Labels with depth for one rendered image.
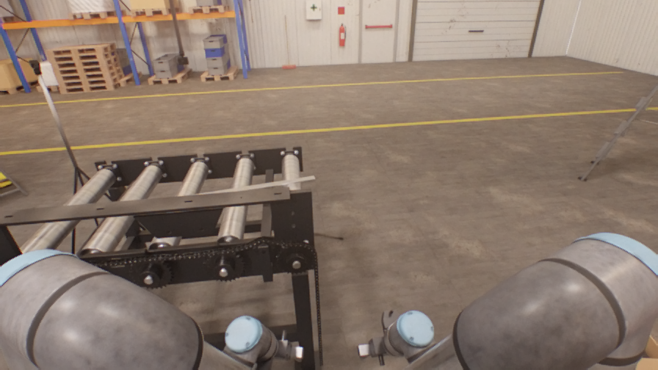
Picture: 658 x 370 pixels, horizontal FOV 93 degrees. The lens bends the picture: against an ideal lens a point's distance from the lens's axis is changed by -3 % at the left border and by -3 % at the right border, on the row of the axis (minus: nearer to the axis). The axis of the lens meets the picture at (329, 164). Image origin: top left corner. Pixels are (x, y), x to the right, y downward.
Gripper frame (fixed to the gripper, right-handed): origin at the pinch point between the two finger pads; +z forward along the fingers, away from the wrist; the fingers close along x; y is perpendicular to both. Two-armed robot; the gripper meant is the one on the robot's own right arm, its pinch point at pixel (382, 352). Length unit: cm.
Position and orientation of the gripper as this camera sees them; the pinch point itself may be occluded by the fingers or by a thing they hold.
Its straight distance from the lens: 128.5
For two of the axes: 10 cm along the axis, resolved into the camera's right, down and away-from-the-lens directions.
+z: -1.6, 6.4, 7.5
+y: 1.3, 7.7, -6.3
